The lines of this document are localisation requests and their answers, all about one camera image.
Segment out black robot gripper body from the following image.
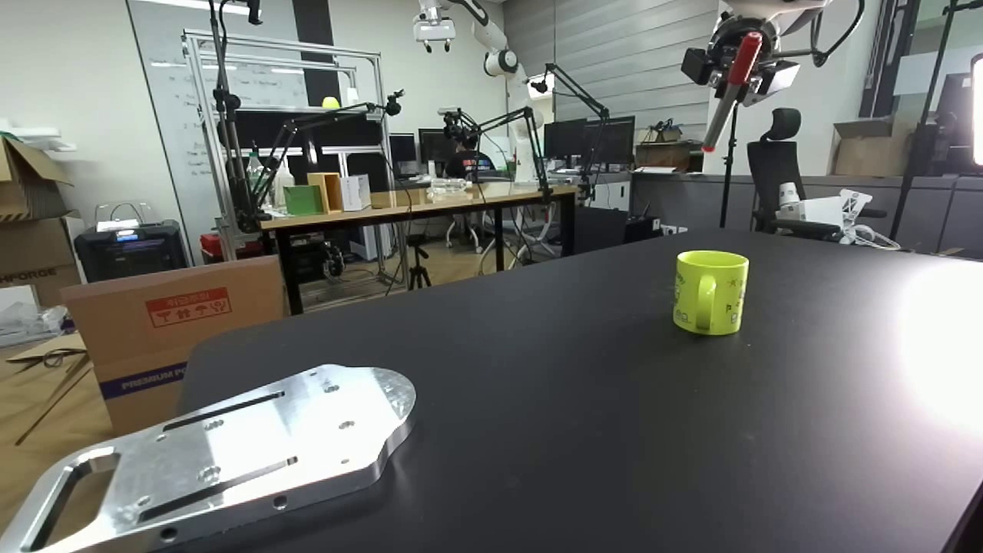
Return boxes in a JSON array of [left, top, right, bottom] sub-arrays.
[[704, 6, 805, 80]]

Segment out black vertical stand pole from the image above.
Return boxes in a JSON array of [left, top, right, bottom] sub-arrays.
[[715, 99, 742, 231]]

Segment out black office chair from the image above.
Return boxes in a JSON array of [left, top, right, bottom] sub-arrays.
[[742, 104, 815, 237]]

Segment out plain brown cardboard box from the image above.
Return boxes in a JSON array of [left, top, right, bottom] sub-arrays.
[[830, 114, 906, 182]]

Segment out black computer monitor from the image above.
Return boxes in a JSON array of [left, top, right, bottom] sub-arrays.
[[541, 114, 639, 172]]

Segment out yellow-green ceramic mug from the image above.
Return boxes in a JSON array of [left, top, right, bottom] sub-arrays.
[[670, 245, 752, 341]]

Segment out long wooden desk black legs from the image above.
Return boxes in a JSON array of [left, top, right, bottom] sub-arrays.
[[257, 182, 581, 315]]

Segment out small black tripod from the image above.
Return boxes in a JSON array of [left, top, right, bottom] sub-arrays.
[[403, 233, 440, 295]]

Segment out small white box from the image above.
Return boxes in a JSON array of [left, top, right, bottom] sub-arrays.
[[340, 172, 375, 216]]

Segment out small wooden box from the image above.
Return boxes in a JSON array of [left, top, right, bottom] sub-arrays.
[[304, 169, 348, 216]]

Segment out green box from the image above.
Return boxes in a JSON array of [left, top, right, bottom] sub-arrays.
[[278, 182, 325, 219]]

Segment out tall black boom stand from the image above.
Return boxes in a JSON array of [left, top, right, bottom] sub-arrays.
[[205, 0, 271, 237]]

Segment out red fire extinguisher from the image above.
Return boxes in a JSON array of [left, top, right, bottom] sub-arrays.
[[197, 226, 228, 268]]

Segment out cardboard box with red label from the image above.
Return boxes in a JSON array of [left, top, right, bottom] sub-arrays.
[[57, 252, 291, 435]]

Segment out black 3D printer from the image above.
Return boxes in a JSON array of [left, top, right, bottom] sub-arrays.
[[73, 216, 190, 285]]

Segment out silver metal mounting plate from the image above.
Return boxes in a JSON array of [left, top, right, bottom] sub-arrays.
[[0, 358, 420, 553]]

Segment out open brown cardboard box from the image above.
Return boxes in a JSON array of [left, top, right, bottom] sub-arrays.
[[0, 132, 79, 281]]

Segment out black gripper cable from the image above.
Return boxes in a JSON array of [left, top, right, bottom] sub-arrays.
[[808, 0, 868, 69]]

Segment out white device with cables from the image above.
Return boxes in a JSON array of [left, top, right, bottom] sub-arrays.
[[774, 182, 906, 255]]

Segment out white metal whiteboard frame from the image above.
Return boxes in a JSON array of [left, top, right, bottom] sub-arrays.
[[177, 25, 394, 238]]

